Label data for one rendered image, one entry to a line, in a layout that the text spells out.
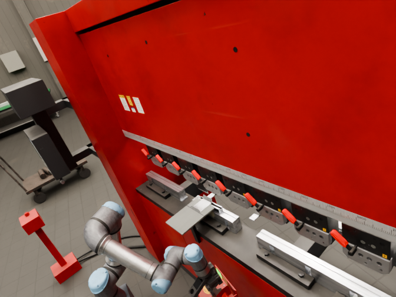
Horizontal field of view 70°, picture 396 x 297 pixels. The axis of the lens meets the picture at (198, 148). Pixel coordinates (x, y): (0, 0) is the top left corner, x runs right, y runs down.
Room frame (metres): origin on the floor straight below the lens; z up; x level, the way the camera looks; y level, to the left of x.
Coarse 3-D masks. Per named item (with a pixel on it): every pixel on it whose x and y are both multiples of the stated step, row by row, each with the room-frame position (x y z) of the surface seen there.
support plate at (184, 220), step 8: (184, 208) 1.47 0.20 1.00; (192, 208) 1.45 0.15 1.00; (208, 208) 1.40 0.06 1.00; (176, 216) 1.42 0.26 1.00; (184, 216) 1.39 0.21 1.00; (192, 216) 1.37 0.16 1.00; (200, 216) 1.34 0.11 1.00; (168, 224) 1.37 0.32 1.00; (176, 224) 1.35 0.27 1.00; (184, 224) 1.32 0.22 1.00; (192, 224) 1.30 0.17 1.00; (184, 232) 1.26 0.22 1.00
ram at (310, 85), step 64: (192, 0) 1.08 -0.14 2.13; (256, 0) 0.85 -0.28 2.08; (320, 0) 0.70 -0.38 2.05; (384, 0) 0.58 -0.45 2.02; (128, 64) 1.67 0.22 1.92; (192, 64) 1.17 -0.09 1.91; (256, 64) 0.89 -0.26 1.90; (320, 64) 0.71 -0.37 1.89; (384, 64) 0.58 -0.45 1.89; (128, 128) 2.04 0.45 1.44; (192, 128) 1.30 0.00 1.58; (256, 128) 0.94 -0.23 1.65; (320, 128) 0.72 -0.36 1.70; (384, 128) 0.58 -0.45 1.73; (320, 192) 0.74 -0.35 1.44; (384, 192) 0.58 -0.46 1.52
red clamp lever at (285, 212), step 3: (282, 210) 0.85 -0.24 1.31; (285, 210) 0.85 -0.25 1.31; (282, 213) 0.85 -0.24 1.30; (285, 213) 0.84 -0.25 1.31; (288, 213) 0.84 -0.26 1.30; (285, 216) 0.84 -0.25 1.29; (288, 216) 0.83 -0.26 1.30; (291, 216) 0.83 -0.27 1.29; (288, 219) 0.83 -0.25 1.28; (291, 219) 0.82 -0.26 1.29; (294, 219) 0.82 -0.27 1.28; (291, 222) 0.82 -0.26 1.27; (294, 222) 0.81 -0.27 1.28; (297, 222) 0.81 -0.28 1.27; (303, 222) 0.81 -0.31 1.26; (297, 225) 0.80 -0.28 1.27; (300, 225) 0.80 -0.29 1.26; (297, 228) 0.79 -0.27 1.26; (300, 228) 0.79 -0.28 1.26
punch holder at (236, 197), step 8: (224, 176) 1.18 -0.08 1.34; (232, 184) 1.14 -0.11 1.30; (240, 184) 1.08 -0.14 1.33; (232, 192) 1.15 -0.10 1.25; (240, 192) 1.10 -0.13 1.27; (248, 192) 1.07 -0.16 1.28; (232, 200) 1.16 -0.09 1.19; (240, 200) 1.11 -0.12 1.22; (248, 200) 1.07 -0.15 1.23; (248, 208) 1.07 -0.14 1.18
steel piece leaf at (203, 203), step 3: (201, 201) 1.48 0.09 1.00; (204, 201) 1.47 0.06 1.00; (207, 201) 1.46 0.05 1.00; (195, 204) 1.47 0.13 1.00; (198, 204) 1.46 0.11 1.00; (201, 204) 1.45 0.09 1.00; (204, 204) 1.44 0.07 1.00; (207, 204) 1.43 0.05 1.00; (192, 207) 1.44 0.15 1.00; (195, 207) 1.41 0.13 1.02; (198, 207) 1.43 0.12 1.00; (201, 207) 1.42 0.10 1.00; (204, 207) 1.41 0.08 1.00; (198, 210) 1.39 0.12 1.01; (201, 210) 1.39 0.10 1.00
